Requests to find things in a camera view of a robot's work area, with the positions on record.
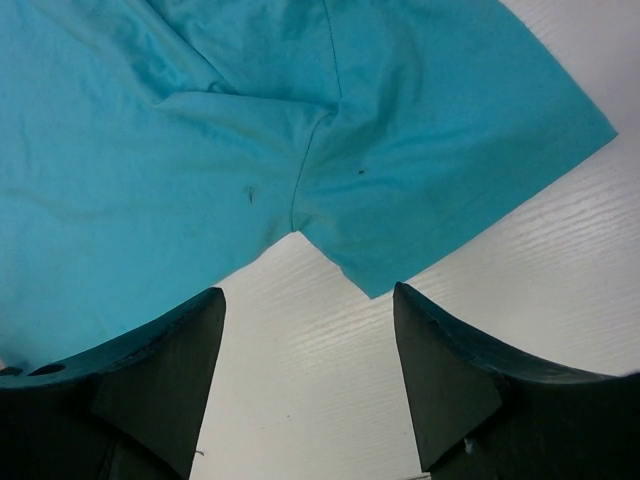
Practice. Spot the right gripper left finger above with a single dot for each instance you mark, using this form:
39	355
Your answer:
130	408

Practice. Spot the turquoise t shirt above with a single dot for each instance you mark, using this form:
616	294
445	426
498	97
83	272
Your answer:
149	149

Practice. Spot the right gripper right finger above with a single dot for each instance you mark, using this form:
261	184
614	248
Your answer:
483	409

